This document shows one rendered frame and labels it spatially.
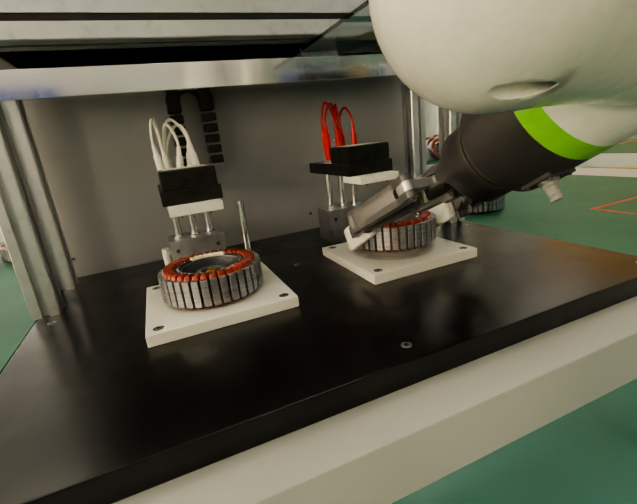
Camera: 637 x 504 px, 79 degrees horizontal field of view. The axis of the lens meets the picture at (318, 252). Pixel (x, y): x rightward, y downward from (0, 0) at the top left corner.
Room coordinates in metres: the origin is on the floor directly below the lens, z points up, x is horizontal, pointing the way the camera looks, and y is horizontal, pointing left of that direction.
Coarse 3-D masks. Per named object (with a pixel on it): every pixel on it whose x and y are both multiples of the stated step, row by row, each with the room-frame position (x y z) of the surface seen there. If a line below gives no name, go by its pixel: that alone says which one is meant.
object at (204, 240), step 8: (200, 232) 0.56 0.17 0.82; (208, 232) 0.55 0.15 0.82; (216, 232) 0.55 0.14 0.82; (168, 240) 0.54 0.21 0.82; (176, 240) 0.52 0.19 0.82; (184, 240) 0.53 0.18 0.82; (192, 240) 0.53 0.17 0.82; (200, 240) 0.53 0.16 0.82; (208, 240) 0.54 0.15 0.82; (216, 240) 0.54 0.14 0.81; (224, 240) 0.55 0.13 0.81; (176, 248) 0.52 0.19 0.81; (184, 248) 0.52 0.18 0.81; (192, 248) 0.53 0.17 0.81; (200, 248) 0.53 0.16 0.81; (208, 248) 0.54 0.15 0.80; (216, 248) 0.54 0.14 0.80; (224, 248) 0.54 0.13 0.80; (176, 256) 0.52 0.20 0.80; (184, 256) 0.52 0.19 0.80
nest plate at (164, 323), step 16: (272, 272) 0.46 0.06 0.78; (272, 288) 0.41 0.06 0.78; (288, 288) 0.40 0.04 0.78; (160, 304) 0.40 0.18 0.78; (224, 304) 0.38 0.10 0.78; (240, 304) 0.37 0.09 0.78; (256, 304) 0.37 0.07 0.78; (272, 304) 0.37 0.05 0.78; (288, 304) 0.37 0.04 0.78; (160, 320) 0.36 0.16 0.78; (176, 320) 0.35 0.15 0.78; (192, 320) 0.35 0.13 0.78; (208, 320) 0.34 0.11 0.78; (224, 320) 0.35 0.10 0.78; (240, 320) 0.35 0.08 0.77; (160, 336) 0.33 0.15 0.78; (176, 336) 0.33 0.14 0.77
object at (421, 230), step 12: (408, 216) 0.52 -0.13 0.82; (420, 216) 0.48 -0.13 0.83; (432, 216) 0.49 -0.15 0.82; (384, 228) 0.45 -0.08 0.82; (396, 228) 0.45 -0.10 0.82; (408, 228) 0.45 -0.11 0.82; (420, 228) 0.46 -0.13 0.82; (432, 228) 0.47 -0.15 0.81; (372, 240) 0.46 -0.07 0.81; (384, 240) 0.45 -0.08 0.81; (396, 240) 0.45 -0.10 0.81; (408, 240) 0.45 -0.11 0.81; (420, 240) 0.46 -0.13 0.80; (432, 240) 0.47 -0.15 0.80
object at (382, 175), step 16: (368, 144) 0.55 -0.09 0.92; (384, 144) 0.56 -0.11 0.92; (336, 160) 0.58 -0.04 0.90; (352, 160) 0.54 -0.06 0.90; (368, 160) 0.55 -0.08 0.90; (384, 160) 0.56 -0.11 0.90; (352, 176) 0.54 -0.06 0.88; (368, 176) 0.52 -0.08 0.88; (384, 176) 0.53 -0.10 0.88; (352, 192) 0.65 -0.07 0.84
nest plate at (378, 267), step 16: (448, 240) 0.51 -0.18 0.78; (336, 256) 0.50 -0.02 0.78; (352, 256) 0.49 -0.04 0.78; (368, 256) 0.48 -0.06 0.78; (384, 256) 0.47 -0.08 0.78; (400, 256) 0.47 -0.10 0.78; (416, 256) 0.46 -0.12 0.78; (432, 256) 0.45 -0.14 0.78; (448, 256) 0.45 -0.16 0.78; (464, 256) 0.46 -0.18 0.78; (368, 272) 0.42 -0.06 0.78; (384, 272) 0.42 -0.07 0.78; (400, 272) 0.42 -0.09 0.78; (416, 272) 0.43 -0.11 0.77
